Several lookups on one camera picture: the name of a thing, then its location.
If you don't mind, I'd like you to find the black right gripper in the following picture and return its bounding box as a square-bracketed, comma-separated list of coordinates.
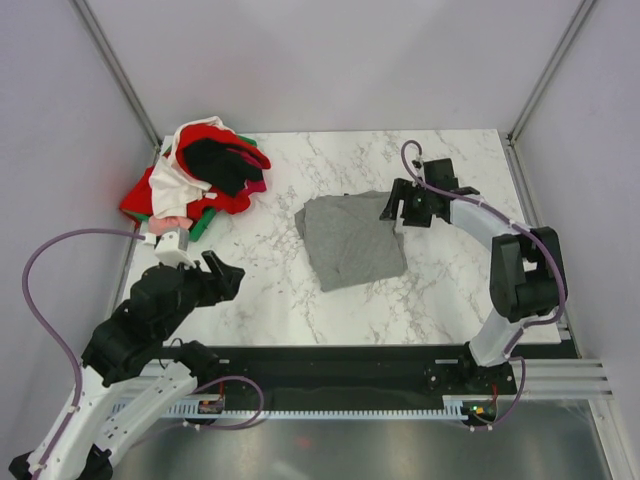
[380, 178, 435, 229]

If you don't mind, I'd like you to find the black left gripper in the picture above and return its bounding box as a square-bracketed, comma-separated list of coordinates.
[157, 249, 245, 341]

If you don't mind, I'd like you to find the grey t shirt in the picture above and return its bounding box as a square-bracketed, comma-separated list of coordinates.
[294, 191, 407, 292]

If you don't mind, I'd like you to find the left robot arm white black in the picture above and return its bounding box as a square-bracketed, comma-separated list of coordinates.
[9, 227, 245, 479]

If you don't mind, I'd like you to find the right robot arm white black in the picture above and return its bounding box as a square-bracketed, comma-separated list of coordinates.
[380, 158, 567, 394]

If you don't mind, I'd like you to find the green t shirt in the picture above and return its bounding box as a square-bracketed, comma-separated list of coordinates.
[119, 136, 267, 242]

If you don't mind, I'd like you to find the pink t shirt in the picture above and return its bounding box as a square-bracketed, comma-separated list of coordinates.
[148, 216, 193, 236]

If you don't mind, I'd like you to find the black t shirt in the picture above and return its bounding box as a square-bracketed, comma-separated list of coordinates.
[182, 138, 264, 197]

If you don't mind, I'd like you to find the red t shirt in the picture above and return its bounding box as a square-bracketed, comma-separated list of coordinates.
[120, 117, 271, 226]

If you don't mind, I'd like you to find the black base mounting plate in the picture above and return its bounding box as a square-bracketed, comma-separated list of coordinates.
[211, 345, 517, 406]

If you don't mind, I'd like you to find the right aluminium frame post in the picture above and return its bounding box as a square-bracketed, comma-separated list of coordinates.
[505, 0, 599, 146]

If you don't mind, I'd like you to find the aluminium frame post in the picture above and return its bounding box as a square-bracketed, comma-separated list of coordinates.
[69, 0, 160, 150]
[505, 0, 599, 146]

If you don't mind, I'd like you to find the white slotted cable duct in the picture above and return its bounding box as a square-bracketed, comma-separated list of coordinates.
[114, 394, 474, 418]

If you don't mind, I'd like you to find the aluminium extrusion rail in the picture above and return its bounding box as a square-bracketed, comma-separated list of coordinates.
[522, 359, 613, 400]

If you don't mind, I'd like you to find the left aluminium frame post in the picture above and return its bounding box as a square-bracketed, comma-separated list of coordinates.
[69, 0, 160, 150]

